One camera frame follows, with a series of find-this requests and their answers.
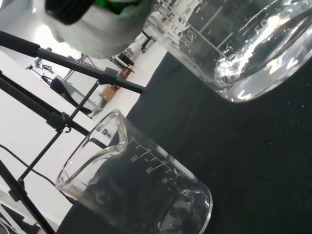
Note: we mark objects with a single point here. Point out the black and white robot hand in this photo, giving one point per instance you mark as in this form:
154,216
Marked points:
97,31

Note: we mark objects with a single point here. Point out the black bench cloth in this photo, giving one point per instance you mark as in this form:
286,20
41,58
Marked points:
243,158

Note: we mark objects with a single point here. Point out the black camera tripod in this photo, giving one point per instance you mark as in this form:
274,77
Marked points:
24,44

